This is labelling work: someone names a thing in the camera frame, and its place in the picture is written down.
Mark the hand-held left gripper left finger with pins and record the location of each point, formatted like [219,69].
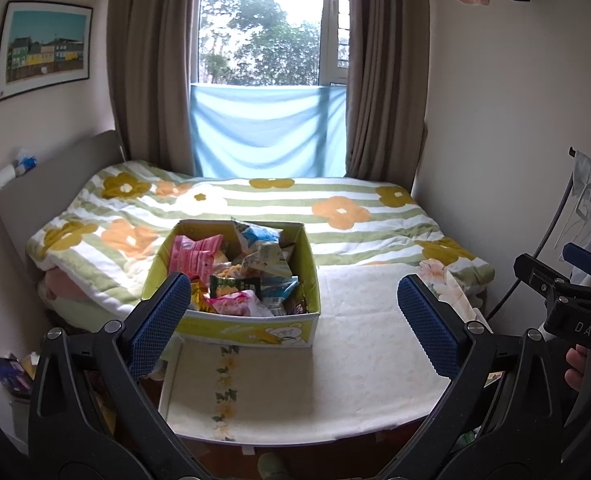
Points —
[158,325]

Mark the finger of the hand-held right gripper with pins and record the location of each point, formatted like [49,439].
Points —
[545,280]
[583,257]

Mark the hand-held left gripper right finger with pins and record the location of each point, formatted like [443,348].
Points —
[428,330]

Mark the pink striped snack packet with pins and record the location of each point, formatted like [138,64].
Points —
[195,257]

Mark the pink white snack packet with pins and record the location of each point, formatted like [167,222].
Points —
[238,305]

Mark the small dark snack packet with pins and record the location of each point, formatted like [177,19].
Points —
[233,287]

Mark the green cardboard box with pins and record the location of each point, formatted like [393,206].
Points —
[255,332]

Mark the grey blue snack packet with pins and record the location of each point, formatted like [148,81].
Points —
[280,297]

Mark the silver grey snack packet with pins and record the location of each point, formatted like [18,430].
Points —
[270,262]

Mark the blue white snack packet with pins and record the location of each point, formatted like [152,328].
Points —
[258,235]

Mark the person's right hand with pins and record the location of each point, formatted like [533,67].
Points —
[577,367]

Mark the floral tablecloth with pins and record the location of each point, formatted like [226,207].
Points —
[355,360]

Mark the pink pillow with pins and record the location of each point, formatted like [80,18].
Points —
[72,287]

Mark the floral striped quilt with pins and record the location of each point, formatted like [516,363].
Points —
[365,230]

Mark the black box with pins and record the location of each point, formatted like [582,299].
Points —
[7,375]

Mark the grey box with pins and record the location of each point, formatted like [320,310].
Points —
[20,420]

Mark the grey headboard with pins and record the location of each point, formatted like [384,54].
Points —
[60,175]

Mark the green slipper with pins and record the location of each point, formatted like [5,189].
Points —
[273,467]

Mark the blue white tissue pack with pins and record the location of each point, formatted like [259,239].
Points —
[26,161]

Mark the white paper roll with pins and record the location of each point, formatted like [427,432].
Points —
[4,177]

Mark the light blue cloth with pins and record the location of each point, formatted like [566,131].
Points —
[268,132]

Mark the brown curtain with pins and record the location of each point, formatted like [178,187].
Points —
[388,75]
[155,70]

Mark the framed picture of houses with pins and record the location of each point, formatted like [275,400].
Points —
[45,50]

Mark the window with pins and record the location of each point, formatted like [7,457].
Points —
[265,25]

